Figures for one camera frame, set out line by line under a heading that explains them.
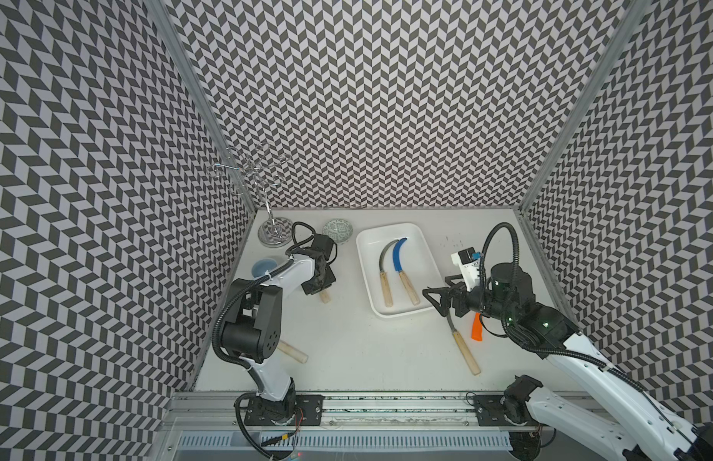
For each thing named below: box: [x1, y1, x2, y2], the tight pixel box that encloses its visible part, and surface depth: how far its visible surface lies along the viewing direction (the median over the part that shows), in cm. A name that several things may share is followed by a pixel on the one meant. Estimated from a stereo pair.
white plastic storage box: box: [355, 222, 444, 318], surface depth 102 cm
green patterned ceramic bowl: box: [321, 218, 354, 245], surface depth 111 cm
